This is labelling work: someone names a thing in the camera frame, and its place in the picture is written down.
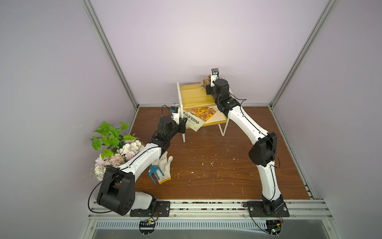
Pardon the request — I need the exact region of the brown striped cloth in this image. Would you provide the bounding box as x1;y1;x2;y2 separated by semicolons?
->
200;75;211;89

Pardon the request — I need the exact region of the colourful China history picture book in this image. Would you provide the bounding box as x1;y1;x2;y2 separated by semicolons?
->
184;107;216;131

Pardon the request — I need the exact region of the white wooden two-tier bookshelf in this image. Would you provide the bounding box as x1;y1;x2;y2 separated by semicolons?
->
177;83;229;136

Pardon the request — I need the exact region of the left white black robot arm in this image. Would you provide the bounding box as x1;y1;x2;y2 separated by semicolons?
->
96;116;188;216

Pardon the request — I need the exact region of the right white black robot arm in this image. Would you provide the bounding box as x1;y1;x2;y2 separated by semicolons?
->
201;76;287;215

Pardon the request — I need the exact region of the white work glove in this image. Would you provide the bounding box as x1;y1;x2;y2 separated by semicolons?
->
150;151;173;184

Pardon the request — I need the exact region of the artificial flower bouquet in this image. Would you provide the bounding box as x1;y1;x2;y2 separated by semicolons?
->
88;121;145;181

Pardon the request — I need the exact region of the left small circuit board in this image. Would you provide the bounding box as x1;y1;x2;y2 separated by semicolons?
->
138;220;156;236

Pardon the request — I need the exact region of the small circuit board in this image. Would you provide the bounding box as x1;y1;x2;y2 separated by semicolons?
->
266;220;282;235
138;220;156;236

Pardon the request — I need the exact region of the right small circuit board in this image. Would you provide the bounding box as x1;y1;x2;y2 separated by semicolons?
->
266;220;282;235

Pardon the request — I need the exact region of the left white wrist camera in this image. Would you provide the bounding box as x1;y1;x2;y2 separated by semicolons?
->
170;106;180;124

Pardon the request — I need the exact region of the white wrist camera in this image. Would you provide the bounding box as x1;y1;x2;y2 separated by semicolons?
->
170;106;180;124
210;68;219;87

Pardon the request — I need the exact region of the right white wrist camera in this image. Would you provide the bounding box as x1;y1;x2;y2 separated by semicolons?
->
210;68;219;87

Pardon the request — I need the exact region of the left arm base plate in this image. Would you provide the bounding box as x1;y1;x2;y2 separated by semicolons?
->
129;200;171;218

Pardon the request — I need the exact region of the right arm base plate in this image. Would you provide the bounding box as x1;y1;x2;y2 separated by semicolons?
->
246;201;290;218

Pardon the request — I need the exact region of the aluminium front rail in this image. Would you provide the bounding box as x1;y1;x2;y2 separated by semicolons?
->
88;199;332;222

